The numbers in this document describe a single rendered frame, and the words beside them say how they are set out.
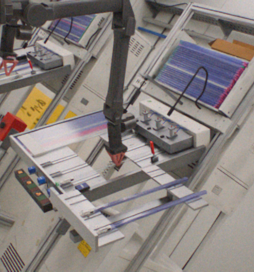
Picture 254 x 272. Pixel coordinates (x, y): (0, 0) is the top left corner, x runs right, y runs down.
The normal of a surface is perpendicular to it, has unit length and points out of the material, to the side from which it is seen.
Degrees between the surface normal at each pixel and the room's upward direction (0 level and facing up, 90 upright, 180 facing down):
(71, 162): 45
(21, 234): 90
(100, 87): 90
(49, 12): 89
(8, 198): 90
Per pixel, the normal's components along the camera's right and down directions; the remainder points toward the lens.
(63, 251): -0.65, -0.42
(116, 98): 0.52, 0.16
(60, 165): -0.07, -0.89
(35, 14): 0.55, 0.36
